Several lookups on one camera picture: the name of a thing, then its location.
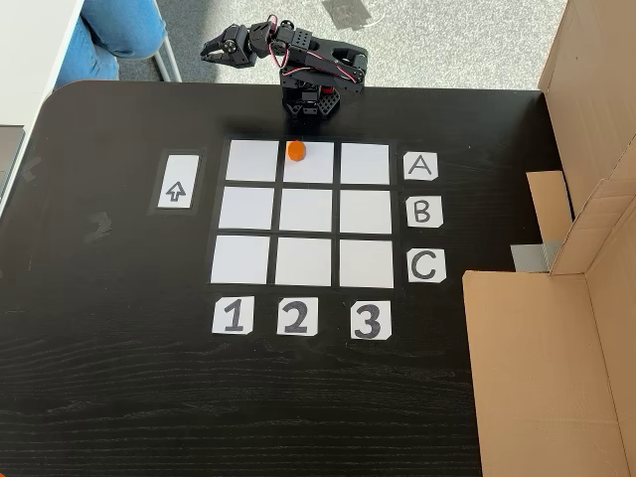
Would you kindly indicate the white arrow paper sheet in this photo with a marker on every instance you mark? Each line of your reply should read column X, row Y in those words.
column 178, row 184

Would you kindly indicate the paper label number 1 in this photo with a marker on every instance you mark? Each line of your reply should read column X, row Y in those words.
column 232, row 315

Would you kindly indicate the paper label letter B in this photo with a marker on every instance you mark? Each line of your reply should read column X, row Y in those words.
column 424, row 212

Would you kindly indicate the paper label letter A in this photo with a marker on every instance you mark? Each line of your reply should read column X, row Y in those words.
column 420, row 166

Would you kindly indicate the brown cardboard screen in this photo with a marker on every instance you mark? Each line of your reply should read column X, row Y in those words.
column 536, row 372

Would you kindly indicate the round orange token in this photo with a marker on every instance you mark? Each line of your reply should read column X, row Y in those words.
column 296, row 150

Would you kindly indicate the person's leg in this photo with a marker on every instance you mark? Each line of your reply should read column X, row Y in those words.
column 109, row 30

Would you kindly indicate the paper label number 3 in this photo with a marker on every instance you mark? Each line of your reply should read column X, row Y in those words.
column 370, row 320

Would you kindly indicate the grey floor tape patch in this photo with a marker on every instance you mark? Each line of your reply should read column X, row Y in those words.
column 348, row 12

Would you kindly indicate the paper label letter C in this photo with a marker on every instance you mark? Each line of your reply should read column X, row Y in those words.
column 426, row 266

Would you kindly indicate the red and black clamp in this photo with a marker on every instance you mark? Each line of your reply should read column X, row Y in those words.
column 327, row 90

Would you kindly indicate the white desk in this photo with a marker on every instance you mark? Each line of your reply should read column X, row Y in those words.
column 30, row 40

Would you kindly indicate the clear tape scraps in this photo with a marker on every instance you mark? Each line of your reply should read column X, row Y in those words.
column 31, row 168

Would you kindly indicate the grey flat panel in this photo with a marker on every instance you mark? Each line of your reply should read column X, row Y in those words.
column 10, row 159

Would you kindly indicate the paper label number 2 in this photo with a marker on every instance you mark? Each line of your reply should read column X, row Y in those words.
column 297, row 317

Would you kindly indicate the white nine-square paper grid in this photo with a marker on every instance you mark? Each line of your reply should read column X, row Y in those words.
column 303, row 213

